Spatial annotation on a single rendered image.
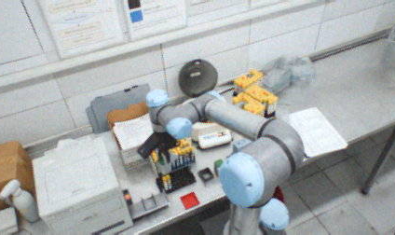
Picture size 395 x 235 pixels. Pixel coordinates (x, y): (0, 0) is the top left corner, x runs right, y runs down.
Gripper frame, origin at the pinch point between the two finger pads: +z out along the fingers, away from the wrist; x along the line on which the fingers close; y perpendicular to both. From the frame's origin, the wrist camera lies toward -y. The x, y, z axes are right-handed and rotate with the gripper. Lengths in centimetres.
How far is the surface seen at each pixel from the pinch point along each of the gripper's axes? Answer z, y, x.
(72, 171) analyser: -7.6, -31.2, 13.3
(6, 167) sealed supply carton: 4, -51, 44
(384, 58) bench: 23, 170, -6
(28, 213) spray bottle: 15, -53, 25
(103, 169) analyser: -7.6, -21.6, 6.3
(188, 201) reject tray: 22.2, 4.1, -9.6
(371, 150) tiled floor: 110, 179, -22
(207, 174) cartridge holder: 21.0, 19.2, -4.3
